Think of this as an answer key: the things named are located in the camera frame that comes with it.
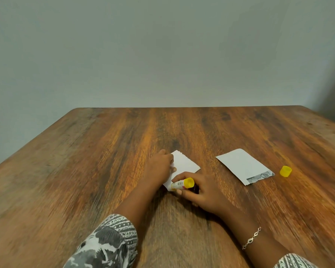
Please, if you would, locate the white envelope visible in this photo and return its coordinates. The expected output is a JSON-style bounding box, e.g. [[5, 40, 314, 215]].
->
[[216, 149, 275, 186]]

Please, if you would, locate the person's right forearm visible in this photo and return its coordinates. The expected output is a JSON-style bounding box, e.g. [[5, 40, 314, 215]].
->
[[215, 205, 293, 268]]

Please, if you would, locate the person's right hand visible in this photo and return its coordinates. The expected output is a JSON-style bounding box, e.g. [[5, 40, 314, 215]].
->
[[172, 172, 230, 218]]

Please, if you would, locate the silver chain bracelet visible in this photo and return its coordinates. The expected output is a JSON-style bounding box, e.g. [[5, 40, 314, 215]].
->
[[242, 227, 262, 251]]

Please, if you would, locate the grey white patterned sleeve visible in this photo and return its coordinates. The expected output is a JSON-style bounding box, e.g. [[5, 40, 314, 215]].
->
[[274, 253, 319, 268], [63, 214, 138, 268]]

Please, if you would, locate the person's left hand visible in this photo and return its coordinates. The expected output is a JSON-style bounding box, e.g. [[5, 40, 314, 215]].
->
[[143, 149, 177, 191]]

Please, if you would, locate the yellow glue stick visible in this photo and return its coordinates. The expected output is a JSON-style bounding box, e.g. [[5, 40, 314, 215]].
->
[[171, 178, 195, 191]]

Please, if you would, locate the white paper sheet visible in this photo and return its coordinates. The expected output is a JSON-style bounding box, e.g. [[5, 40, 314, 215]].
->
[[163, 150, 201, 191]]

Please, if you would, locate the person's left forearm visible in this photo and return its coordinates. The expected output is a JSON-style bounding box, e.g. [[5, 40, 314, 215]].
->
[[112, 181, 168, 229]]

